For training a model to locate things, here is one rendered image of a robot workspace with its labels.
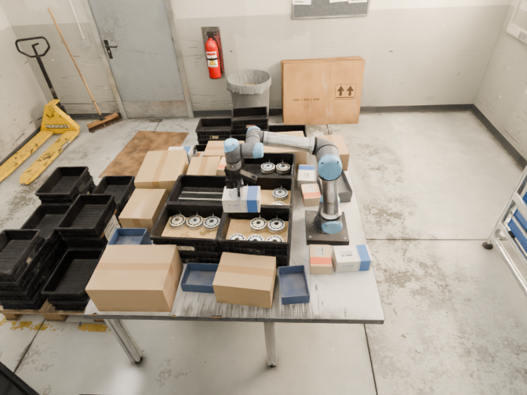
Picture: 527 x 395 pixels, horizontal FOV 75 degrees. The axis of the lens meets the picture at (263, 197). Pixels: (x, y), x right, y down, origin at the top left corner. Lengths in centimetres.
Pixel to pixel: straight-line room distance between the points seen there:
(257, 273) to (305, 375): 91
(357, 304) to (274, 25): 363
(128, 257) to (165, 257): 21
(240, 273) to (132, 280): 55
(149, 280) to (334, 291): 98
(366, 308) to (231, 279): 72
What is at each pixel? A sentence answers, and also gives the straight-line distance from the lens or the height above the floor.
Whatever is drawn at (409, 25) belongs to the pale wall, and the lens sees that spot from 498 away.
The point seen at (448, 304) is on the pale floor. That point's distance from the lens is 302.
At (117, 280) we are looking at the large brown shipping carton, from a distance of 197.
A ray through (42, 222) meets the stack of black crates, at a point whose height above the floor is 38.
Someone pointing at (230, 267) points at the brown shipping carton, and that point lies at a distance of 189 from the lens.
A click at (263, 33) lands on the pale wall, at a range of 477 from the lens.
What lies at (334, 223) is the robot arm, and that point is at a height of 96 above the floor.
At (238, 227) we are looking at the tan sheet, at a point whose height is 83.
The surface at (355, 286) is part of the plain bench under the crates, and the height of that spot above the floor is 70.
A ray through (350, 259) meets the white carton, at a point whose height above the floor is 79.
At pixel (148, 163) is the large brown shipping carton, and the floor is 90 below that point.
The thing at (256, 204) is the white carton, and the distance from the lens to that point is 186.
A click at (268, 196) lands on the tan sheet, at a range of 233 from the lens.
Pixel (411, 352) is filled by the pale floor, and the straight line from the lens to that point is 272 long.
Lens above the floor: 233
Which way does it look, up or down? 40 degrees down
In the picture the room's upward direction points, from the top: 4 degrees counter-clockwise
